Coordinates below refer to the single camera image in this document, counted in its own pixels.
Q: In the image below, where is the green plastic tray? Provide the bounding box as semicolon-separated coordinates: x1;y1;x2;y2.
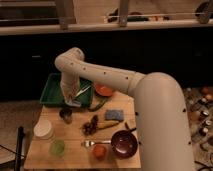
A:
40;73;94;107

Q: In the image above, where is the orange tomato toy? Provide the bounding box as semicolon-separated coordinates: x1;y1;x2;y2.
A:
92;144;107;160

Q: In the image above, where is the brown pine cone toy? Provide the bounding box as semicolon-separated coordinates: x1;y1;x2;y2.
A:
82;115;98;136

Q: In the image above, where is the green cucumber toy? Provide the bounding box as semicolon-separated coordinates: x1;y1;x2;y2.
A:
88;97;108;112

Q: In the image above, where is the dark red pan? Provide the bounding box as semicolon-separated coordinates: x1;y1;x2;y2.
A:
111;130;138;159

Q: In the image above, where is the silver fork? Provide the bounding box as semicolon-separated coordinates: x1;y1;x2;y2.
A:
81;140;111;148

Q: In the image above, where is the blue sponge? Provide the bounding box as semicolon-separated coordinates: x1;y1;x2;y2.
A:
105;110;124;121

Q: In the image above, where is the wooden table board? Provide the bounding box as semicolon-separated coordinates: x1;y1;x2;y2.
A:
24;92;141;170

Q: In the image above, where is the green plastic cup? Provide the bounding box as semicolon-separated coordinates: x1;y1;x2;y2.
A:
49;139;65;156

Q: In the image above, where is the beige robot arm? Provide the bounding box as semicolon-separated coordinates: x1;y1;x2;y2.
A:
55;47;196;171

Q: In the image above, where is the silver spoon utensil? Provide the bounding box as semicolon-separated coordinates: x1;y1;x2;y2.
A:
75;85;91;98

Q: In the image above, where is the yellow corn toy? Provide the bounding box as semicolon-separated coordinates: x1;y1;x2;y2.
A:
97;121;119;129

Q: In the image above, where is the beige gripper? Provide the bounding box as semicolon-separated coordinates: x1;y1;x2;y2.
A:
60;82;81;107

